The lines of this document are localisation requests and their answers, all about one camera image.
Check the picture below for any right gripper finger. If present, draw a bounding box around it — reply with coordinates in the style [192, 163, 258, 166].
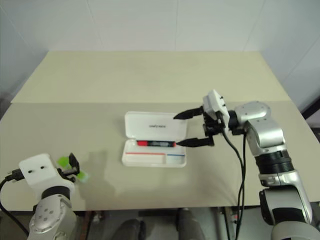
[175, 136, 215, 149]
[173, 105, 205, 120]

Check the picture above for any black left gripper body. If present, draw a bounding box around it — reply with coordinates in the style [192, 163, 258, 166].
[56, 165, 77, 183]

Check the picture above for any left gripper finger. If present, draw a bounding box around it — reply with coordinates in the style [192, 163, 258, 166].
[68, 152, 81, 174]

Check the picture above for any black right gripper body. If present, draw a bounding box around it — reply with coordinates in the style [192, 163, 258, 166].
[202, 111, 226, 137]

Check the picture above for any green marker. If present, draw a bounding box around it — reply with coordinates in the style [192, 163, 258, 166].
[56, 155, 89, 183]

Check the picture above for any red marker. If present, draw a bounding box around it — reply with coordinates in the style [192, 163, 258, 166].
[136, 140, 177, 149]

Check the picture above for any white pencil case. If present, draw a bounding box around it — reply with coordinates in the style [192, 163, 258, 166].
[121, 111, 188, 168]

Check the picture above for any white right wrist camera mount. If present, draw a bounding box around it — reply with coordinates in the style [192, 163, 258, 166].
[201, 89, 230, 131]

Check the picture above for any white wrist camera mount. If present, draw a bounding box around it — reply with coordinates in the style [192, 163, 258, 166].
[201, 89, 230, 131]
[18, 152, 76, 194]

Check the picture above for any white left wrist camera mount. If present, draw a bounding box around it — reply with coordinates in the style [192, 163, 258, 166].
[18, 152, 76, 194]

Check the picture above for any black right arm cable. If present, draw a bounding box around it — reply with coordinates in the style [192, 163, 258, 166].
[240, 130, 249, 210]
[216, 111, 245, 237]

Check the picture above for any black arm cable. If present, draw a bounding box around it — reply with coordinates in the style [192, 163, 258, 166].
[240, 130, 249, 210]
[216, 111, 245, 237]
[0, 168, 30, 237]

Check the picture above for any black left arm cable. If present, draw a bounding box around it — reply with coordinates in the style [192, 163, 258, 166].
[0, 168, 30, 237]

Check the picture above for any grey metal post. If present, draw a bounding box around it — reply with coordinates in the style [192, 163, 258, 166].
[216, 207, 227, 240]

